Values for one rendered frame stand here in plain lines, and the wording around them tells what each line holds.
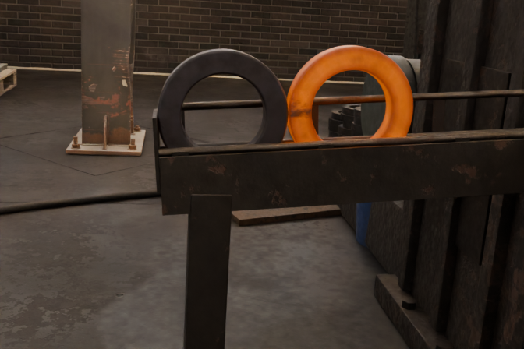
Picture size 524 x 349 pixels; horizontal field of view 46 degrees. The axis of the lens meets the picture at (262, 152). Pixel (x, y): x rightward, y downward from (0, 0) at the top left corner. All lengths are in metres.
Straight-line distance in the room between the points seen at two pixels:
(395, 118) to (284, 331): 0.89
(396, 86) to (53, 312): 1.18
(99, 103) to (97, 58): 0.24
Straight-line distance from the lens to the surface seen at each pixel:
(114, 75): 3.42
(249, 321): 1.72
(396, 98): 0.93
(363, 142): 0.91
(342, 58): 0.89
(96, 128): 3.48
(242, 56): 0.87
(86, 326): 1.71
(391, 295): 1.80
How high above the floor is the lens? 0.83
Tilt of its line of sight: 14 degrees down
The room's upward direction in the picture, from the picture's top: 4 degrees clockwise
